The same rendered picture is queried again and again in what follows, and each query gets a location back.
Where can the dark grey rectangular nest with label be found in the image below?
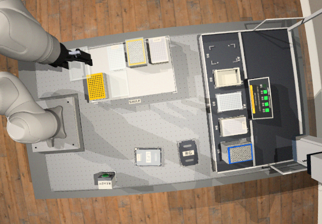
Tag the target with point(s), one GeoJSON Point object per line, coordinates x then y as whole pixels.
{"type": "Point", "coordinates": [188, 152]}

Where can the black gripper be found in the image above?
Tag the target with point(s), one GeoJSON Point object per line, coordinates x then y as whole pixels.
{"type": "Point", "coordinates": [68, 55]}

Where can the clear plastic lid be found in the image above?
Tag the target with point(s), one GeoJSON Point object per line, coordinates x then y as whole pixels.
{"type": "Point", "coordinates": [119, 83]}
{"type": "Point", "coordinates": [78, 70]}
{"type": "Point", "coordinates": [135, 52]}

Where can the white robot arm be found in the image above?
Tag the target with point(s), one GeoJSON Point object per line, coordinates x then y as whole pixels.
{"type": "Point", "coordinates": [22, 38]}

